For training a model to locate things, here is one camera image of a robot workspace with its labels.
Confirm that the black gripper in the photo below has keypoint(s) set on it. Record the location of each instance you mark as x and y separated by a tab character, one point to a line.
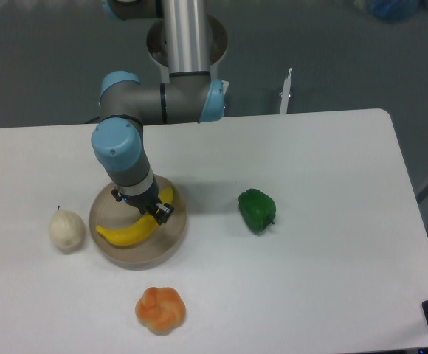
147	202

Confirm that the yellow banana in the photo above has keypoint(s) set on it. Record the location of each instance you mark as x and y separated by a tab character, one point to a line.
138	231

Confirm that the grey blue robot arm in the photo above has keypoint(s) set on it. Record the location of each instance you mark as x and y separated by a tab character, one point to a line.
126	106

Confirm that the beige round plate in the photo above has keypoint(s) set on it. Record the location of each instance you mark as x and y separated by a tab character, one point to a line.
153	250

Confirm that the green bell pepper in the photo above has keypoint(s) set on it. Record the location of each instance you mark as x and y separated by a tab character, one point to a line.
257	209

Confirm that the orange knotted bread roll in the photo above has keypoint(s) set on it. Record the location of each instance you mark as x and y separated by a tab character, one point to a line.
161	310

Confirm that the white pear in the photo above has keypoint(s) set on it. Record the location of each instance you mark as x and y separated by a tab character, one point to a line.
66	230

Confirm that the blue plastic bag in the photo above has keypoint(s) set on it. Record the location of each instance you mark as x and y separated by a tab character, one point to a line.
392	11

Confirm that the white metal bracket right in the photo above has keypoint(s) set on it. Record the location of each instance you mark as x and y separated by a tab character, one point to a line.
286	92

